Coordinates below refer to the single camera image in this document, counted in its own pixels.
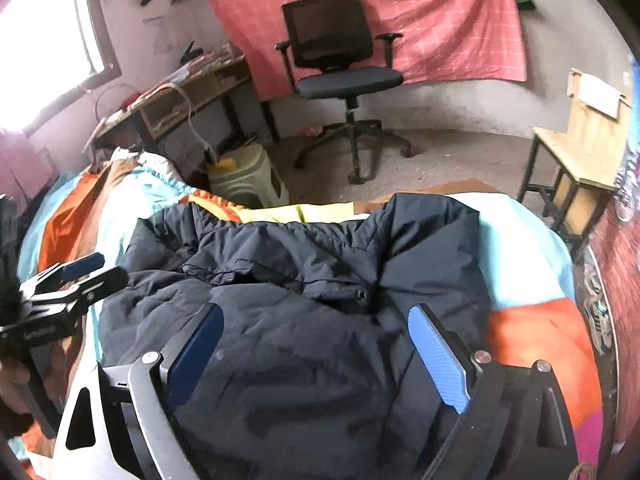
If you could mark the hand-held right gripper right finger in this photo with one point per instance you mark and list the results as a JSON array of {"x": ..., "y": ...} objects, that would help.
[{"x": 440, "y": 360}]

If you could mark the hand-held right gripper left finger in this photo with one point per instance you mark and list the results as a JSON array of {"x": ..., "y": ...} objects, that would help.
[{"x": 195, "y": 355}]

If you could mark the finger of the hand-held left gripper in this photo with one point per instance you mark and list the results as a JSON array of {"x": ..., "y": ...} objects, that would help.
[
  {"x": 82, "y": 264},
  {"x": 100, "y": 285}
]

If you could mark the dark navy padded jacket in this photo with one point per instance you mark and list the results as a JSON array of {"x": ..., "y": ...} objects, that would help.
[{"x": 300, "y": 360}]

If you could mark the person's left hand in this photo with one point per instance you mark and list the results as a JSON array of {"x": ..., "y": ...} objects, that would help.
[{"x": 12, "y": 377}]

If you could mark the multicoloured patchwork blanket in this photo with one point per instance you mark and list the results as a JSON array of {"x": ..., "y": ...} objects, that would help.
[{"x": 90, "y": 210}]

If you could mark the blue printed bicycle curtain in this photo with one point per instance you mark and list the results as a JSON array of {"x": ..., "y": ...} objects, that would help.
[{"x": 610, "y": 310}]

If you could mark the wooden desk with shelves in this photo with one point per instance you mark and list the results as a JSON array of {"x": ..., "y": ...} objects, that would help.
[{"x": 165, "y": 105}]

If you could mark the pale green plastic stool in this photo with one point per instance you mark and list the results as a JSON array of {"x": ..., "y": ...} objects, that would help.
[{"x": 250, "y": 175}]

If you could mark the black desk stapler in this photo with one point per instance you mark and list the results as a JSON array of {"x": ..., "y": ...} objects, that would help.
[{"x": 191, "y": 52}]

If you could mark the wooden chair with metal legs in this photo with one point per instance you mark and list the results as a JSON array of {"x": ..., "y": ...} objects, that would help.
[{"x": 575, "y": 160}]

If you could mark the black office chair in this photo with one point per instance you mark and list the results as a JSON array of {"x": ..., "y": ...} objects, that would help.
[{"x": 350, "y": 80}]

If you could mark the window with dark frame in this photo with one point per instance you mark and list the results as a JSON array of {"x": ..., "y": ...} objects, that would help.
[{"x": 45, "y": 35}]

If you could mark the white paper sheet on wall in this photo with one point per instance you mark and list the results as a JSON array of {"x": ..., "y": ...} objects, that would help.
[{"x": 159, "y": 35}]

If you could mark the pink checked wall cloth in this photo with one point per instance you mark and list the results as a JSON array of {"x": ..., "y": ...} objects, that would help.
[{"x": 440, "y": 20}]

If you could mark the green and red wall ornament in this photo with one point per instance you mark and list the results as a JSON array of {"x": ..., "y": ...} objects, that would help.
[{"x": 526, "y": 2}]

